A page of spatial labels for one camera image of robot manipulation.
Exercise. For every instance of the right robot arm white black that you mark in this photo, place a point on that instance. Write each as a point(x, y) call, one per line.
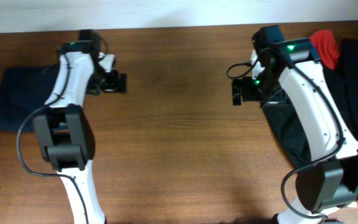
point(321, 188)

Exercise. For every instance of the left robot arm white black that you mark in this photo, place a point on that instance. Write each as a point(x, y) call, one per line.
point(64, 134)

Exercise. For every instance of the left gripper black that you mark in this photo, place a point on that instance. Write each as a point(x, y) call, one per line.
point(122, 83)

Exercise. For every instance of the black t-shirt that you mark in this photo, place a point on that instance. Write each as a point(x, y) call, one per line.
point(291, 133)

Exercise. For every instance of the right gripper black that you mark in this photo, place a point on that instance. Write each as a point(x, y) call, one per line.
point(237, 92)

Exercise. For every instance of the navy blue shorts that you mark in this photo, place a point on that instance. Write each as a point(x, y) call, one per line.
point(23, 90)

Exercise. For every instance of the red garment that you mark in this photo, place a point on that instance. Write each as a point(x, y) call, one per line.
point(327, 48)

